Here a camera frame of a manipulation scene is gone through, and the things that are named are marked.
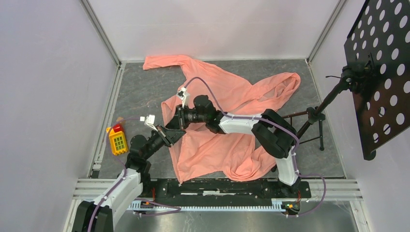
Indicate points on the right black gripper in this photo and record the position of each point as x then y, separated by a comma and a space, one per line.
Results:
178, 120

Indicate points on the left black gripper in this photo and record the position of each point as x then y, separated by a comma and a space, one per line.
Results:
173, 136

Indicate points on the salmon pink zip jacket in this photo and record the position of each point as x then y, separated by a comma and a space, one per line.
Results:
200, 151

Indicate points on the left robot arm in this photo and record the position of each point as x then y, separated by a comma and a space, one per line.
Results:
104, 212

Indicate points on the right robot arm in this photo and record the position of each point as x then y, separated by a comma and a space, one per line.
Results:
277, 137

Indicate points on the yellow red toy block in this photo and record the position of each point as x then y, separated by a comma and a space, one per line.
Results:
117, 139

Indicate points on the black perforated stand plate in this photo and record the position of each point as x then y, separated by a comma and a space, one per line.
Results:
377, 48

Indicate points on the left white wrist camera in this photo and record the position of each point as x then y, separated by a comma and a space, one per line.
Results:
149, 121

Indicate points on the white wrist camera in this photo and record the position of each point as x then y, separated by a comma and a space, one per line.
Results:
149, 121
184, 96

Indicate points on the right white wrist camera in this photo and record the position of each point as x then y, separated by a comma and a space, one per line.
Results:
184, 96

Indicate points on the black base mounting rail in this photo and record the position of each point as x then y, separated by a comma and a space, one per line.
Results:
222, 192

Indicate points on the white toothed cable track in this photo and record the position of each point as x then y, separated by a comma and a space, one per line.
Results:
273, 206

